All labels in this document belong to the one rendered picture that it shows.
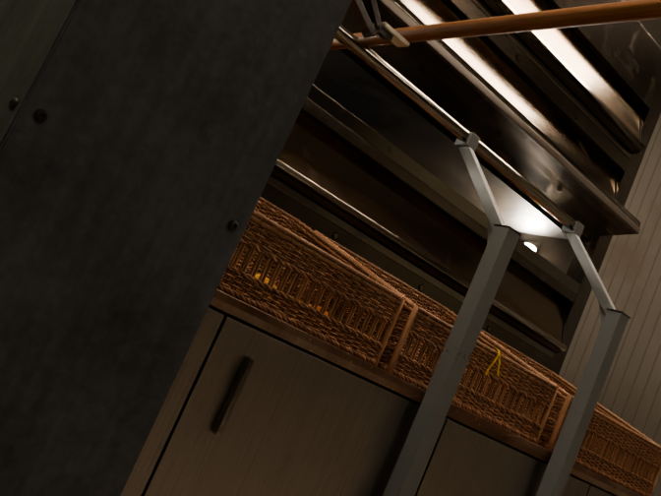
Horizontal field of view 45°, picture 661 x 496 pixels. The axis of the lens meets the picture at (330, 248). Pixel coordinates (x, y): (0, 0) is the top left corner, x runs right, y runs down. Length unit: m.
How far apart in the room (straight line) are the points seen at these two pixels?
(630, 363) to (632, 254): 0.68
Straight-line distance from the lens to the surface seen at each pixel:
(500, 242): 1.66
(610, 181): 3.01
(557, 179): 2.61
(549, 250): 3.06
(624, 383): 4.81
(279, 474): 1.48
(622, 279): 5.03
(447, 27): 1.51
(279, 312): 1.44
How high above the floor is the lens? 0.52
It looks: 9 degrees up
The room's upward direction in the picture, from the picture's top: 24 degrees clockwise
